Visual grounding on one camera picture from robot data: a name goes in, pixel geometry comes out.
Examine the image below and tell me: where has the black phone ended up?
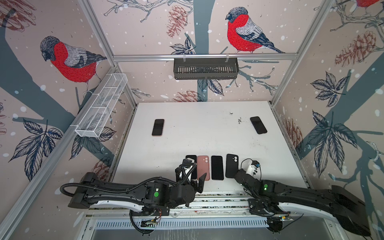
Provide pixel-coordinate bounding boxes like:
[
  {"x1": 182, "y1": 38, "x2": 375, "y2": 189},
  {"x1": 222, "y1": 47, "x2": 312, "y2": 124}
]
[
  {"x1": 152, "y1": 119, "x2": 165, "y2": 137},
  {"x1": 186, "y1": 155, "x2": 197, "y2": 180},
  {"x1": 250, "y1": 117, "x2": 268, "y2": 135},
  {"x1": 211, "y1": 156, "x2": 224, "y2": 181}
]

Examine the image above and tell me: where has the black phone case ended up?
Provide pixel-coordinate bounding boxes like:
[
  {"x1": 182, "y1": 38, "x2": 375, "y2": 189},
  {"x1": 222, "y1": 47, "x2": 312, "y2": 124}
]
[{"x1": 225, "y1": 154, "x2": 239, "y2": 179}]

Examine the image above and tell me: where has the pink phone case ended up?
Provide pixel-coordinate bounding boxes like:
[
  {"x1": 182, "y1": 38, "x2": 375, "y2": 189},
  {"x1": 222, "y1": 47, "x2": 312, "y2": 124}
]
[{"x1": 197, "y1": 156, "x2": 210, "y2": 181}]

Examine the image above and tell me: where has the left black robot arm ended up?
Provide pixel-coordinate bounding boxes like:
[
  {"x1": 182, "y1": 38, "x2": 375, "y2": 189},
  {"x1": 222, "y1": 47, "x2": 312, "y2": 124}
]
[{"x1": 60, "y1": 159, "x2": 207, "y2": 215}]

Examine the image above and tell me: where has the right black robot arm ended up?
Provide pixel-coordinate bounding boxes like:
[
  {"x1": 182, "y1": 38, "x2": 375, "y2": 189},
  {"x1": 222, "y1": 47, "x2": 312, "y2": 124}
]
[{"x1": 235, "y1": 169, "x2": 371, "y2": 237}]

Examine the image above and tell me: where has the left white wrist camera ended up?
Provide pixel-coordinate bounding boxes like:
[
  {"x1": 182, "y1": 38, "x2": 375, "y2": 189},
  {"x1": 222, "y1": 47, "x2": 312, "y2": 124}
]
[{"x1": 180, "y1": 163, "x2": 195, "y2": 181}]

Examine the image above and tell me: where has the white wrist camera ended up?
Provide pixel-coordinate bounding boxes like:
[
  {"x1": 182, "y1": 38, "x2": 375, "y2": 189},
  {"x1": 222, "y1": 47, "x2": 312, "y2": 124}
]
[
  {"x1": 246, "y1": 160, "x2": 260, "y2": 178},
  {"x1": 180, "y1": 163, "x2": 195, "y2": 181}
]

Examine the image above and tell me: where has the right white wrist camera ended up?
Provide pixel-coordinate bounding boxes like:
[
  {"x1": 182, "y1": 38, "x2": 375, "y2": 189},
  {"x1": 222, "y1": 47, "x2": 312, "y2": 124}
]
[{"x1": 246, "y1": 160, "x2": 260, "y2": 178}]

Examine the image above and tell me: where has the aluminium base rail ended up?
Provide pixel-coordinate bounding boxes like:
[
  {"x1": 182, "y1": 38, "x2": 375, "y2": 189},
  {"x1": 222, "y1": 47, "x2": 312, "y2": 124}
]
[{"x1": 86, "y1": 191, "x2": 328, "y2": 220}]

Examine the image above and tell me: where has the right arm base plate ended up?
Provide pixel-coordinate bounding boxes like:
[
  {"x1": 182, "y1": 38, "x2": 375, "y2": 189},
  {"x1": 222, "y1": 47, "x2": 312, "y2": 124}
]
[{"x1": 248, "y1": 198, "x2": 283, "y2": 217}]

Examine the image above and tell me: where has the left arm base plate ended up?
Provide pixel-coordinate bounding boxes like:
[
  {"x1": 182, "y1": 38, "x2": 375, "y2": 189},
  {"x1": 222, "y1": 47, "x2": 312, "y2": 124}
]
[{"x1": 131, "y1": 204, "x2": 170, "y2": 217}]

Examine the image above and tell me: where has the white mesh wall tray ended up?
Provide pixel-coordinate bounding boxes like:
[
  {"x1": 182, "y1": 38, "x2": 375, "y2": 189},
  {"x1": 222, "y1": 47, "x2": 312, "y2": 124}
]
[{"x1": 75, "y1": 73, "x2": 128, "y2": 138}]

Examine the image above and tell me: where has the black hanging wire basket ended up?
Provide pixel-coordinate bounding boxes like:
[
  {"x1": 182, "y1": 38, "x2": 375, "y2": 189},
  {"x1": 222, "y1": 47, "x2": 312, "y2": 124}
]
[{"x1": 174, "y1": 58, "x2": 239, "y2": 80}]

